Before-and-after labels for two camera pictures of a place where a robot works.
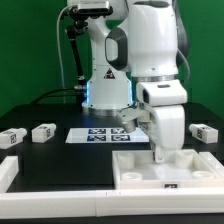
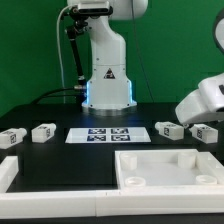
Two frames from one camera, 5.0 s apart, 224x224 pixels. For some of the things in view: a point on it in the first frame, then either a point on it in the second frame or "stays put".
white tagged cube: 43,132 stays put
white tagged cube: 204,133 stays put
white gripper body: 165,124 -> 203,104
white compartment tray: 186,169 stays put
